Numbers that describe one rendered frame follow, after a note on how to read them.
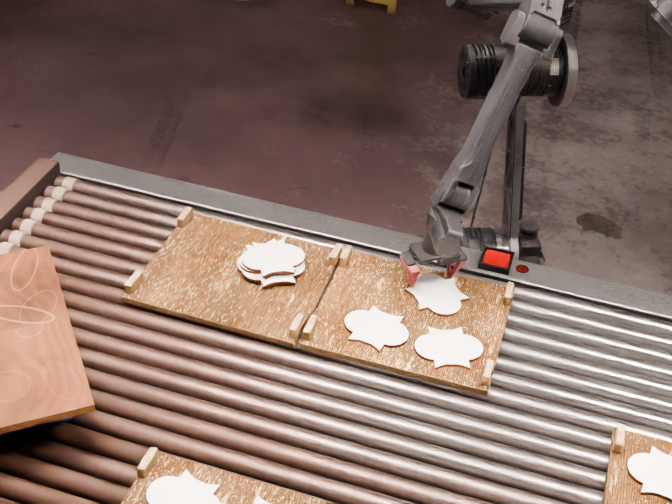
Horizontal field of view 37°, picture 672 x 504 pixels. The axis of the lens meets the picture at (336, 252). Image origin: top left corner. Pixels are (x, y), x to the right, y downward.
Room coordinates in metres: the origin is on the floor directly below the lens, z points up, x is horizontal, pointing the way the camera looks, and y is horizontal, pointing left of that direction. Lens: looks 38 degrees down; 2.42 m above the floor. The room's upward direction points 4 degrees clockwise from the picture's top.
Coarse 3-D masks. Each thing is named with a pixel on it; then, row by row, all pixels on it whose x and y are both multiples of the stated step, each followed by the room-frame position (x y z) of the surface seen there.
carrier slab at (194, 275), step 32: (192, 224) 1.96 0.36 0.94; (224, 224) 1.97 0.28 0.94; (160, 256) 1.82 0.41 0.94; (192, 256) 1.83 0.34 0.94; (224, 256) 1.84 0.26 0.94; (320, 256) 1.87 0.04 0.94; (160, 288) 1.71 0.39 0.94; (192, 288) 1.72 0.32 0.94; (224, 288) 1.73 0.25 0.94; (256, 288) 1.73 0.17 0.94; (288, 288) 1.74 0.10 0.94; (320, 288) 1.75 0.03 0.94; (192, 320) 1.63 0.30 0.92; (224, 320) 1.62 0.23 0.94; (256, 320) 1.63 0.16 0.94; (288, 320) 1.63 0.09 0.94
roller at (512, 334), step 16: (32, 208) 2.00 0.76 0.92; (48, 224) 1.96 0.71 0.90; (64, 224) 1.95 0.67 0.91; (80, 224) 1.95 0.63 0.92; (96, 224) 1.95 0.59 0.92; (112, 240) 1.91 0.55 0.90; (128, 240) 1.91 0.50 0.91; (144, 240) 1.90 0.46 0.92; (160, 240) 1.91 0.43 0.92; (512, 336) 1.66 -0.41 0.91; (528, 336) 1.65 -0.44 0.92; (544, 336) 1.66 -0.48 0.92; (560, 352) 1.62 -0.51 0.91; (576, 352) 1.62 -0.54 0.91; (592, 352) 1.62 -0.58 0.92; (608, 352) 1.62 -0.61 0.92; (624, 368) 1.59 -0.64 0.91; (640, 368) 1.58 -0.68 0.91; (656, 368) 1.58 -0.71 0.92
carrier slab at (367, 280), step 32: (352, 256) 1.87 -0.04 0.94; (352, 288) 1.76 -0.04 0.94; (384, 288) 1.76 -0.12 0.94; (480, 288) 1.79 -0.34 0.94; (320, 320) 1.64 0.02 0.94; (416, 320) 1.66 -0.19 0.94; (448, 320) 1.67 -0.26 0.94; (480, 320) 1.68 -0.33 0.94; (320, 352) 1.55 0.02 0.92; (352, 352) 1.55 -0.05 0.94; (384, 352) 1.55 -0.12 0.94; (448, 384) 1.48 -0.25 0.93; (480, 384) 1.48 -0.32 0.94
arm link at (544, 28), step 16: (448, 0) 2.27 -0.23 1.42; (464, 0) 2.21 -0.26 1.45; (480, 0) 2.17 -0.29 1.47; (496, 0) 2.09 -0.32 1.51; (512, 0) 2.02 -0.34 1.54; (528, 0) 1.93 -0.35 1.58; (544, 0) 1.93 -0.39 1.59; (560, 0) 1.95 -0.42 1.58; (528, 16) 1.89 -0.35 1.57; (544, 16) 1.91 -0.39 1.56; (560, 16) 1.92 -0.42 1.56; (528, 32) 1.88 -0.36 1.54; (544, 32) 1.89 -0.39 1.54
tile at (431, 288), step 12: (420, 276) 1.81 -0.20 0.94; (432, 276) 1.81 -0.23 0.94; (408, 288) 1.76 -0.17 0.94; (420, 288) 1.76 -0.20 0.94; (432, 288) 1.77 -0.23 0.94; (444, 288) 1.77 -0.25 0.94; (456, 288) 1.77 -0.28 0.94; (420, 300) 1.72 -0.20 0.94; (432, 300) 1.72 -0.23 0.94; (444, 300) 1.73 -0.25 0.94; (456, 300) 1.73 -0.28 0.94; (432, 312) 1.69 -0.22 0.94; (444, 312) 1.69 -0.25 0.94; (456, 312) 1.69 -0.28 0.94
